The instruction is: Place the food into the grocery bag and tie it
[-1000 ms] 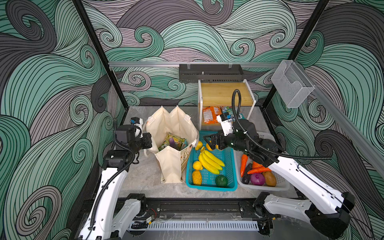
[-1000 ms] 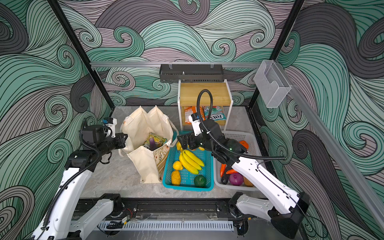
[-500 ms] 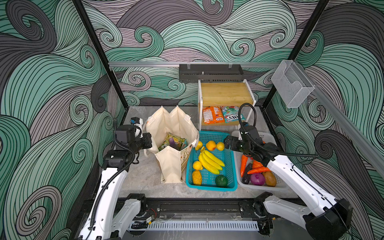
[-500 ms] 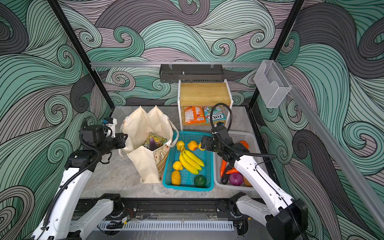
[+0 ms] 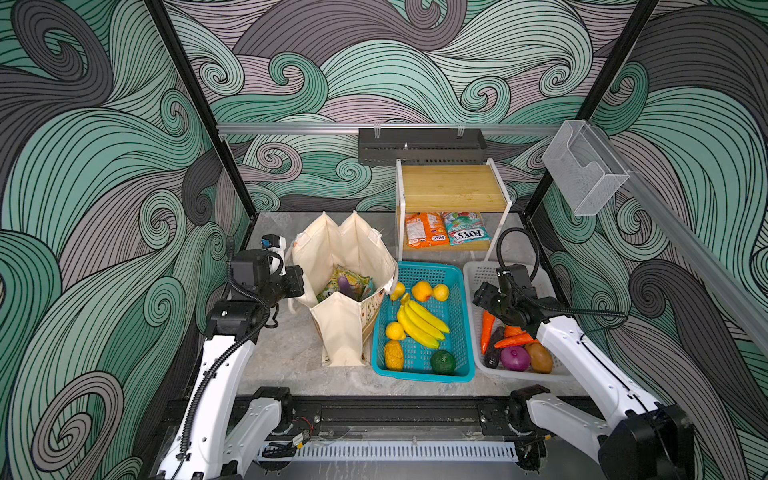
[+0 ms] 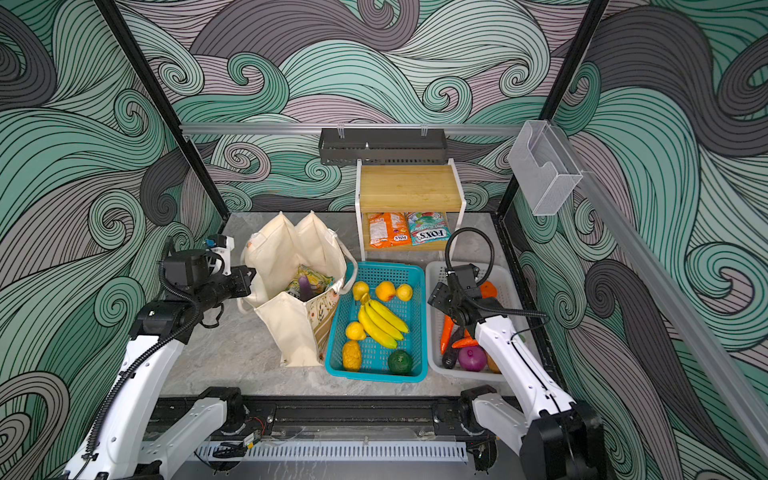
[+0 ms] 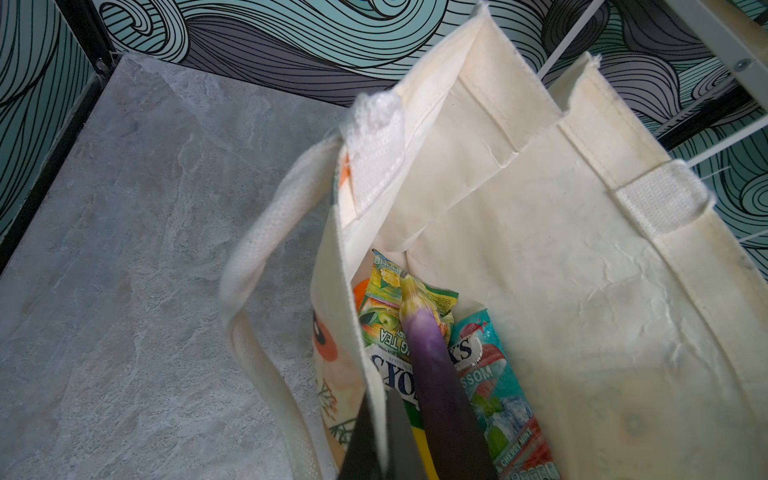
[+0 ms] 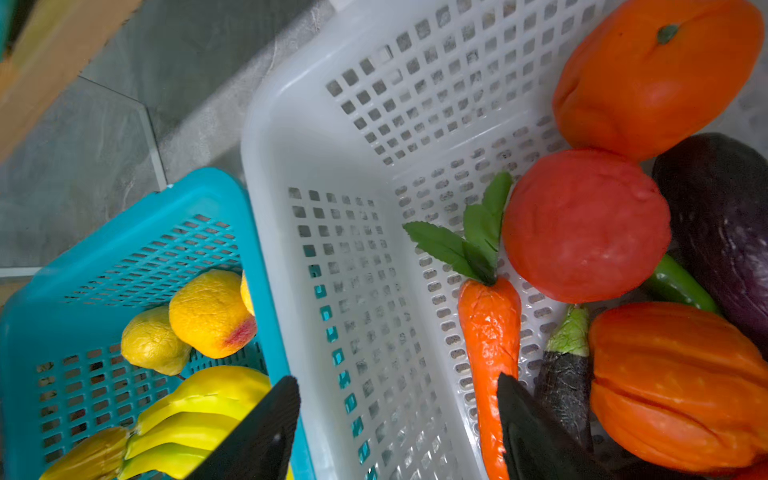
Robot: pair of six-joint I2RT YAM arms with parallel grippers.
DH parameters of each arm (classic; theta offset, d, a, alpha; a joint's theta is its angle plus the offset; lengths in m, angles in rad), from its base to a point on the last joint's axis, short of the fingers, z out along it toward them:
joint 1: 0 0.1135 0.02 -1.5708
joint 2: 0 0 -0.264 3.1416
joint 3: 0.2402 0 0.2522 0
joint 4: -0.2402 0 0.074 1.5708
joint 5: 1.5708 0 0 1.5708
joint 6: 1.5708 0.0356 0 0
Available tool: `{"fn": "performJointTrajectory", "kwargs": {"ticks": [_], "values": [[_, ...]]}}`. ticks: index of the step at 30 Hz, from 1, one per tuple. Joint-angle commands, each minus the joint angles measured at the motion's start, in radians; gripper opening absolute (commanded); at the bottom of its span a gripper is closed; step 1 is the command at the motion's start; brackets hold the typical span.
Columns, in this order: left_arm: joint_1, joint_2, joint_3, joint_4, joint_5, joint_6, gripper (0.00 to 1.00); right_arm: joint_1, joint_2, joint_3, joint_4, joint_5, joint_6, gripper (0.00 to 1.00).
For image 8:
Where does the orange fruit in white basket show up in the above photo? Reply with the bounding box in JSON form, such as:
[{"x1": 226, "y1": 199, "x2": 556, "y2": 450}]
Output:
[{"x1": 552, "y1": 1, "x2": 765, "y2": 161}]

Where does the green chili pepper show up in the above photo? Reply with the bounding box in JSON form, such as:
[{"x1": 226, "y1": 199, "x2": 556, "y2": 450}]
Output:
[{"x1": 642, "y1": 254, "x2": 722, "y2": 315}]

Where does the yellow lemon left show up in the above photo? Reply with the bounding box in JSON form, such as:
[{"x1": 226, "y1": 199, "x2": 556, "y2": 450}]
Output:
[{"x1": 121, "y1": 305, "x2": 191, "y2": 376}]

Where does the purple eggplant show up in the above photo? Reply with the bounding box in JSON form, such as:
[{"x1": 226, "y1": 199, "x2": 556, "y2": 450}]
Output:
[{"x1": 534, "y1": 305, "x2": 593, "y2": 452}]

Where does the teal plastic basket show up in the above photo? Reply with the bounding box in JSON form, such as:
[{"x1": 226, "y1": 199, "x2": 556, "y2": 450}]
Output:
[{"x1": 1, "y1": 168, "x2": 290, "y2": 479}]

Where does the red tomato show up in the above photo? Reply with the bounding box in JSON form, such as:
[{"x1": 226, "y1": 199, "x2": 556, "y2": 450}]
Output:
[{"x1": 502, "y1": 149, "x2": 671, "y2": 303}]

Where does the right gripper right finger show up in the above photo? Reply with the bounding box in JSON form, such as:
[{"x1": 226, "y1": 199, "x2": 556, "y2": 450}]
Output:
[{"x1": 497, "y1": 373, "x2": 612, "y2": 479}]

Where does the small dark eggplant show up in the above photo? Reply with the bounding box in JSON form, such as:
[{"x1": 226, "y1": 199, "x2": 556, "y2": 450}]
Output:
[{"x1": 653, "y1": 133, "x2": 767, "y2": 353}]

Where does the yellow banana bunch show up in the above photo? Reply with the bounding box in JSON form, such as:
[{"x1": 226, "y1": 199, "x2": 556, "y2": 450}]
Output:
[{"x1": 41, "y1": 365, "x2": 271, "y2": 479}]

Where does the yellow lemon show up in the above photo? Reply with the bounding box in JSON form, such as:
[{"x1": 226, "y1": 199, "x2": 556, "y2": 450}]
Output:
[
  {"x1": 240, "y1": 274, "x2": 255, "y2": 316},
  {"x1": 121, "y1": 305, "x2": 191, "y2": 376}
]

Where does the orange small pumpkin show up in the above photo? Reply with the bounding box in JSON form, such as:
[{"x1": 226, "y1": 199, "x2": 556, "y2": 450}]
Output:
[{"x1": 589, "y1": 302, "x2": 767, "y2": 475}]

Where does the yellow lemon right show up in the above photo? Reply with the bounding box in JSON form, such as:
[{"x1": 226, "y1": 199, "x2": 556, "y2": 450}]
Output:
[{"x1": 240, "y1": 274, "x2": 255, "y2": 316}]

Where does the yellow orange fruit top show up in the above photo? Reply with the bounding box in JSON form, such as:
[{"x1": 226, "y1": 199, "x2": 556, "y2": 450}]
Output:
[{"x1": 169, "y1": 270, "x2": 257, "y2": 359}]

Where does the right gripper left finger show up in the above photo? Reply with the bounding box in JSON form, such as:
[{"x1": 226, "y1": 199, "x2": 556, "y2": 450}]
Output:
[{"x1": 189, "y1": 376, "x2": 301, "y2": 479}]

